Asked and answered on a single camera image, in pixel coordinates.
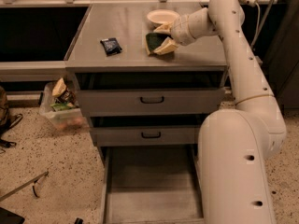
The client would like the grey bottom drawer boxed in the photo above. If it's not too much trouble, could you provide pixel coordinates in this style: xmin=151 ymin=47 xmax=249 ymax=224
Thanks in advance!
xmin=99 ymin=145 xmax=205 ymax=224

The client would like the clear plastic bin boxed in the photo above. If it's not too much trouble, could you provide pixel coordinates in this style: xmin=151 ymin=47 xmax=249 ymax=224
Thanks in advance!
xmin=39 ymin=82 xmax=88 ymax=130

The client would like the grey middle drawer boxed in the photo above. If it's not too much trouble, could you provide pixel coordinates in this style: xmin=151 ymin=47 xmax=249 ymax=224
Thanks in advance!
xmin=91 ymin=114 xmax=207 ymax=147

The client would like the dark blue snack packet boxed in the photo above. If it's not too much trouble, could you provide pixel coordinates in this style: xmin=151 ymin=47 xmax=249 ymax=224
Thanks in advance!
xmin=100 ymin=37 xmax=122 ymax=56

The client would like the black object bottom left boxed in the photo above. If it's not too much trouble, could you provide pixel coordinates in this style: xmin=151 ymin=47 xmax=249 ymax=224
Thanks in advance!
xmin=0 ymin=207 xmax=25 ymax=224

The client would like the white cable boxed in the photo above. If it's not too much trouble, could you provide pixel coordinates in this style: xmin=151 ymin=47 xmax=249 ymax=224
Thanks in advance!
xmin=249 ymin=2 xmax=262 ymax=49

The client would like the grey drawer cabinet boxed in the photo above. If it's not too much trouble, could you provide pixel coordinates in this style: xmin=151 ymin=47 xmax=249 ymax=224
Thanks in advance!
xmin=64 ymin=2 xmax=235 ymax=224

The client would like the dark backpack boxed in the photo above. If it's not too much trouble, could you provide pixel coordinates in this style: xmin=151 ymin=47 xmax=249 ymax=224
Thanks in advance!
xmin=0 ymin=86 xmax=23 ymax=153

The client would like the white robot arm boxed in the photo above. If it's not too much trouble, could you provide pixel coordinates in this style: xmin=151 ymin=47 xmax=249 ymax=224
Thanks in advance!
xmin=155 ymin=0 xmax=287 ymax=224

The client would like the dark rolling cabinet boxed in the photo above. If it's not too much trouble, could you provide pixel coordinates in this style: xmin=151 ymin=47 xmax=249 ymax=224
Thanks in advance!
xmin=263 ymin=0 xmax=299 ymax=109

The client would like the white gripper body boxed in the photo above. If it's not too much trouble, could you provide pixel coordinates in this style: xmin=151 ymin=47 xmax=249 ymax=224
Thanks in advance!
xmin=170 ymin=15 xmax=195 ymax=46

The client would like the metal bar on floor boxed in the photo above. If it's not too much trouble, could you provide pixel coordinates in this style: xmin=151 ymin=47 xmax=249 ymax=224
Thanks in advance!
xmin=0 ymin=171 xmax=49 ymax=202

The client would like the tan snack bag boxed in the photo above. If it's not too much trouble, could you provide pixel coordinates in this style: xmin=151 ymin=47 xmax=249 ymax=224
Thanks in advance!
xmin=52 ymin=78 xmax=73 ymax=103

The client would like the grey drawer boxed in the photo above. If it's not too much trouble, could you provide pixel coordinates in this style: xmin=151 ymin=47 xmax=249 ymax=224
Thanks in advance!
xmin=91 ymin=114 xmax=207 ymax=147
xmin=76 ymin=71 xmax=224 ymax=117
xmin=99 ymin=145 xmax=205 ymax=224

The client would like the green yellow sponge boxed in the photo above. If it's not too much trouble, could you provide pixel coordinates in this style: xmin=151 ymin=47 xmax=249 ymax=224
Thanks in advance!
xmin=145 ymin=33 xmax=169 ymax=55

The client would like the white bowl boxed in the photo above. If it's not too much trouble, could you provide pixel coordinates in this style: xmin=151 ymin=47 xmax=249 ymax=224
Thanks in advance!
xmin=147 ymin=9 xmax=179 ymax=27

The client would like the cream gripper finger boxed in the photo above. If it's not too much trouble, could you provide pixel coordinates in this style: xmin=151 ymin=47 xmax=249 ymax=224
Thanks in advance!
xmin=153 ymin=22 xmax=173 ymax=35
xmin=153 ymin=37 xmax=178 ymax=55

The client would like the grey top drawer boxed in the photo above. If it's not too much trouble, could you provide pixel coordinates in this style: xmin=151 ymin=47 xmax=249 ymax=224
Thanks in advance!
xmin=76 ymin=71 xmax=224 ymax=117

